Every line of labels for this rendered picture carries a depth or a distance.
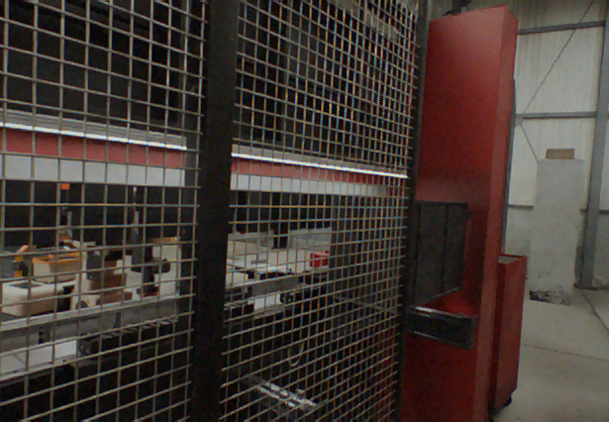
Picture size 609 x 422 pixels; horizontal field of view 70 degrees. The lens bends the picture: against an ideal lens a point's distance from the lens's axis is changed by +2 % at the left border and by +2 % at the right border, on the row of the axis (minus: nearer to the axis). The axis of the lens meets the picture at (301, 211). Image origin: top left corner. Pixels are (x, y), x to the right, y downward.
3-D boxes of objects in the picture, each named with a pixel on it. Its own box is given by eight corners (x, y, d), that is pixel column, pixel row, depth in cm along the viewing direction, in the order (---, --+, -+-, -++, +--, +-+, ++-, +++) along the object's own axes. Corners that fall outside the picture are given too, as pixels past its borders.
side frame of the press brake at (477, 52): (354, 391, 293) (375, 48, 281) (484, 447, 238) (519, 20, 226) (332, 404, 274) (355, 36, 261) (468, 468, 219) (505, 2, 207)
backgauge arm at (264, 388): (170, 369, 141) (172, 327, 141) (327, 456, 101) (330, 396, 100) (148, 376, 135) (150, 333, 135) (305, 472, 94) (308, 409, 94)
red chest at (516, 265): (441, 379, 320) (451, 246, 315) (515, 405, 288) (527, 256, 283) (411, 403, 282) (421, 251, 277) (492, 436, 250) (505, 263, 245)
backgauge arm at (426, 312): (348, 310, 222) (350, 283, 221) (475, 346, 181) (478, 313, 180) (340, 313, 216) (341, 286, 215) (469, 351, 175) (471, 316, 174)
